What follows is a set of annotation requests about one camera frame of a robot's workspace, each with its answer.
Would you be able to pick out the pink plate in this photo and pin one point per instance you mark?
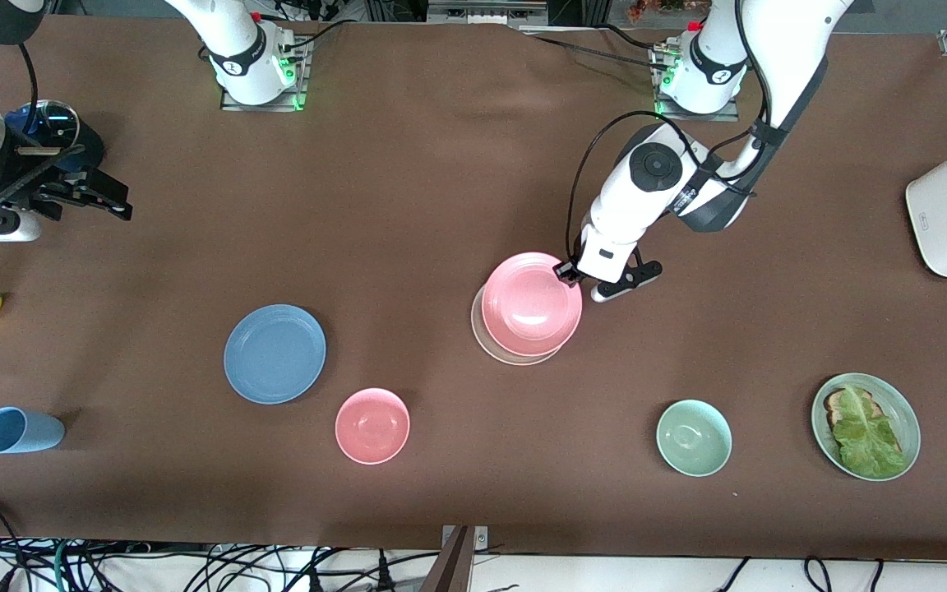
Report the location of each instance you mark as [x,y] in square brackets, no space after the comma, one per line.
[531,304]

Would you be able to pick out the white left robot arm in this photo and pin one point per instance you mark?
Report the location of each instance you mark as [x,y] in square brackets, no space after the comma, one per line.
[778,57]

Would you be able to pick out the blue plate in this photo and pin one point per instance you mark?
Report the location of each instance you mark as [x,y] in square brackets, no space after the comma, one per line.
[274,353]

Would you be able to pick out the grey table post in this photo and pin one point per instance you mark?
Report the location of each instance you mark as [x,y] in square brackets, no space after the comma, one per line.
[450,567]

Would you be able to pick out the black power plug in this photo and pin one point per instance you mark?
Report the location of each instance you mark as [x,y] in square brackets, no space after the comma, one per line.
[385,580]

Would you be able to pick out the beige plate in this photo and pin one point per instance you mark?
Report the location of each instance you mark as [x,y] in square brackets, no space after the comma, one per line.
[482,337]

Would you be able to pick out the green lettuce leaf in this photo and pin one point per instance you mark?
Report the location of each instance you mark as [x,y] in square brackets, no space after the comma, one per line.
[868,440]

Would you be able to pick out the green bowl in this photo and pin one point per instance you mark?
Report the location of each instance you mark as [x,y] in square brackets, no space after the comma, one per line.
[694,437]

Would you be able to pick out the blue saucepan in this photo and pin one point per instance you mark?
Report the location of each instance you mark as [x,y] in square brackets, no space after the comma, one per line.
[58,123]

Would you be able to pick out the green plate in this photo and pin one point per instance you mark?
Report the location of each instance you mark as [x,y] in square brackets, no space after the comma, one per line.
[905,411]

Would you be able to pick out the pink bowl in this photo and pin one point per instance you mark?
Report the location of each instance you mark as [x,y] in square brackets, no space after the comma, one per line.
[372,425]

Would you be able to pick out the toast slice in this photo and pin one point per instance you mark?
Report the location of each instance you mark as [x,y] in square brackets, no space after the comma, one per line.
[835,401]

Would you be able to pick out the blue cup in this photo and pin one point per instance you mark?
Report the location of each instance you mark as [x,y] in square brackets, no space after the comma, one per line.
[17,432]

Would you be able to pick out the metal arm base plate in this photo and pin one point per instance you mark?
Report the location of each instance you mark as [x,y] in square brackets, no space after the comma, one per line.
[728,111]
[302,82]

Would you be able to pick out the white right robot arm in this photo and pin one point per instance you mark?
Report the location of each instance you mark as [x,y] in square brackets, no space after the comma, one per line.
[235,41]

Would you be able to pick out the metal table bracket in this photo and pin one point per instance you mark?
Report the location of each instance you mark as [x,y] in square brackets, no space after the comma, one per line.
[482,538]

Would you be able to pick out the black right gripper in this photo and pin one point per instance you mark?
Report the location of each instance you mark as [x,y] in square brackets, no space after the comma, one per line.
[20,177]

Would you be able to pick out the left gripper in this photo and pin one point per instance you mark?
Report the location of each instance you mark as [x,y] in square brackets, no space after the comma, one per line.
[565,270]

